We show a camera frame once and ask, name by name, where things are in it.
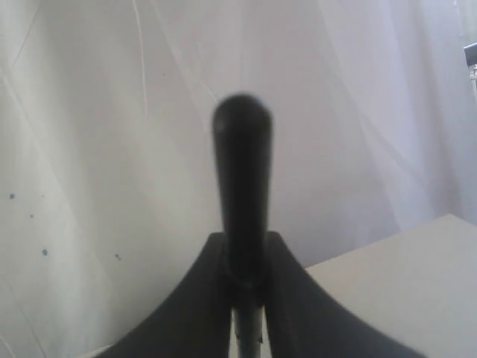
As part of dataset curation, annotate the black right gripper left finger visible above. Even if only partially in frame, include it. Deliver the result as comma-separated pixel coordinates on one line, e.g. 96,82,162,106
99,233,232,358

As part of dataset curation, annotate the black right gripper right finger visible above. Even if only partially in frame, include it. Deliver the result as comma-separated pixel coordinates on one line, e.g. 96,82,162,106
265,231,421,357

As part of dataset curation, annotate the white backdrop sheet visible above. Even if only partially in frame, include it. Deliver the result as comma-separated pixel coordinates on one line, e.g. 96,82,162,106
1,1,476,357

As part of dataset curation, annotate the dark stand at edge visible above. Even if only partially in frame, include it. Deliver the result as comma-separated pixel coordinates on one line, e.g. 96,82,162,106
464,43,477,81

